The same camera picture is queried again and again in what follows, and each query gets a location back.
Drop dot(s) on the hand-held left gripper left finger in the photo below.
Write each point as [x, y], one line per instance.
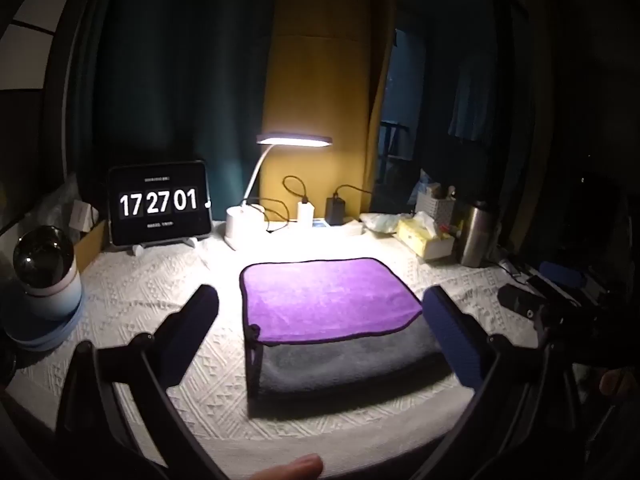
[192, 327]

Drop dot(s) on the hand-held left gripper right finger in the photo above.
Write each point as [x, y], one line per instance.
[452, 332]

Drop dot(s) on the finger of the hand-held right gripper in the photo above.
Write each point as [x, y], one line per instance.
[520, 300]
[562, 272]

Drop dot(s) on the grey towel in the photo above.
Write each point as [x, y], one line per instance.
[345, 365]

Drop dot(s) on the purple towel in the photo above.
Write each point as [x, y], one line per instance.
[325, 300]

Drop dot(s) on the person's right hand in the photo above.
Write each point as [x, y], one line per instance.
[616, 382]

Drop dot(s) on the person's left hand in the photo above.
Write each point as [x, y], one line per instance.
[285, 467]

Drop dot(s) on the white patterned tablecloth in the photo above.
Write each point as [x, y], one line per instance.
[150, 285]

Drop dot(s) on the stainless steel bottle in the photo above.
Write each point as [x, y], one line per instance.
[476, 235]

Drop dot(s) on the white tablet stand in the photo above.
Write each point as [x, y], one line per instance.
[165, 246]

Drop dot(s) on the yellow tissue box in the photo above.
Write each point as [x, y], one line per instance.
[425, 240]

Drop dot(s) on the white desk lamp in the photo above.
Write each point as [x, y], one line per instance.
[245, 220]

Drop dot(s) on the white woven basket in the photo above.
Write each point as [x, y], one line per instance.
[435, 207]

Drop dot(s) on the black tablet with clock display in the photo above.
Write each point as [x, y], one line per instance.
[160, 202]

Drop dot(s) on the brown cardboard box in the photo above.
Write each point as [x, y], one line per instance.
[90, 247]

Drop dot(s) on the crumpled white plastic bag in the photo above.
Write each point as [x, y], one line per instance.
[380, 221]

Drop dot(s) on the white power strip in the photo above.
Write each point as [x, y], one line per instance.
[345, 227]

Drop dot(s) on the round globe-top device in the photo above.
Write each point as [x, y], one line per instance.
[47, 280]

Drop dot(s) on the small white box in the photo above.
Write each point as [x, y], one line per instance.
[84, 216]

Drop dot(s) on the white charger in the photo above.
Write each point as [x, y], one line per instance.
[305, 212]

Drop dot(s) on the black charger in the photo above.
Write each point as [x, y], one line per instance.
[335, 211]

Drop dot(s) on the hanging blue garment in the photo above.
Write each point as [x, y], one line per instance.
[472, 100]

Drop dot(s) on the dark green curtain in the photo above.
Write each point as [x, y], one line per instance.
[175, 70]

